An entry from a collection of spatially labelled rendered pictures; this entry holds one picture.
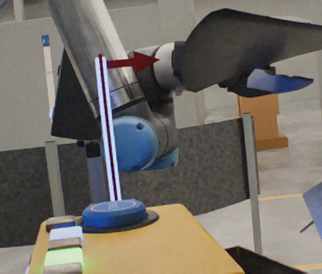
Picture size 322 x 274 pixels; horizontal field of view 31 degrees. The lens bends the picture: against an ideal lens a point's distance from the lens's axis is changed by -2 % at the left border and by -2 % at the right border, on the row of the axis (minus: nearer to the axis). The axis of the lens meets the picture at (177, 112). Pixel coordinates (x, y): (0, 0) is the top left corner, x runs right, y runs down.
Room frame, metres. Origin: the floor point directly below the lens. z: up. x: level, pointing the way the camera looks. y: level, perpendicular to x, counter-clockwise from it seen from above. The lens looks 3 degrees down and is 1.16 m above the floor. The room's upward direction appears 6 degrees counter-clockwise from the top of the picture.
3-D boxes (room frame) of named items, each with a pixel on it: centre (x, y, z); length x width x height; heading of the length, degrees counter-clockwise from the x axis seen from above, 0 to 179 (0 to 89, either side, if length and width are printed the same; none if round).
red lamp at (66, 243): (0.30, 0.07, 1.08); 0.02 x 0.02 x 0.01; 9
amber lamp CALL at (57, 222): (0.35, 0.08, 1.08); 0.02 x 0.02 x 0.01; 9
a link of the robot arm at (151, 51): (0.94, 0.04, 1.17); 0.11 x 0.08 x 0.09; 46
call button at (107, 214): (0.36, 0.05, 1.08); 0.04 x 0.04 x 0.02
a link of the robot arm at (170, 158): (0.92, 0.05, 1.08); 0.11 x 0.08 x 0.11; 171
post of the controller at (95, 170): (1.13, 0.17, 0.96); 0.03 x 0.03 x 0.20; 9
